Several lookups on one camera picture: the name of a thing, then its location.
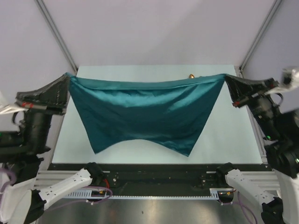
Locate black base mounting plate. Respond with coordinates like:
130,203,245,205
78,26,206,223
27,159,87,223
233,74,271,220
47,163,273,203

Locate white slotted cable duct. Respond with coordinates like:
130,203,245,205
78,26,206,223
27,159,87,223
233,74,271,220
64,189,219,200

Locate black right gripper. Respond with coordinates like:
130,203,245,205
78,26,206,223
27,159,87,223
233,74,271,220
222,72,280,137

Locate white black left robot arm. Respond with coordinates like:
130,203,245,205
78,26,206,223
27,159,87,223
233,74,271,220
0,73,104,224

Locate left aluminium corner post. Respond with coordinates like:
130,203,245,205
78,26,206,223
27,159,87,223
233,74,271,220
34,0,78,74

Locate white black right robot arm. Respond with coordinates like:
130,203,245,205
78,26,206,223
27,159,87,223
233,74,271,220
215,66,299,224

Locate right aluminium corner post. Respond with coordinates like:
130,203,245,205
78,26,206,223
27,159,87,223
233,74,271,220
238,0,284,73

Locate teal satin napkin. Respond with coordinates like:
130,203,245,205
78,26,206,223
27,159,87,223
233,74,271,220
69,74,225,156

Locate right aluminium side rail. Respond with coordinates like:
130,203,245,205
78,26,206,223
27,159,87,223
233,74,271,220
235,66,271,165

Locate aluminium corner post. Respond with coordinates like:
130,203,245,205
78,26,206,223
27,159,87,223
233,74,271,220
238,0,284,73
34,0,78,74

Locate aluminium front frame rail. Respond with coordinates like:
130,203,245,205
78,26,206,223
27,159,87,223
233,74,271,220
34,170,280,190

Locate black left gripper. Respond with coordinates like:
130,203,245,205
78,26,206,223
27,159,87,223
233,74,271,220
19,73,73,153

